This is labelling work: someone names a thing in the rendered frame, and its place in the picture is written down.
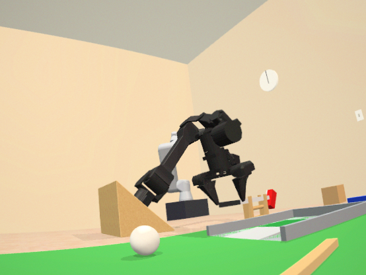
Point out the red putter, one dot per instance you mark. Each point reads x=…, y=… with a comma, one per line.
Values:
x=271, y=196

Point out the tan rectangular bar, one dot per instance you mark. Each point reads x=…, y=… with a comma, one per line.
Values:
x=309, y=263

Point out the green putting mat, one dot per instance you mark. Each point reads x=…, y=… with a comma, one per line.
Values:
x=199, y=254

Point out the white ball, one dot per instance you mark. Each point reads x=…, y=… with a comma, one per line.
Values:
x=144, y=240

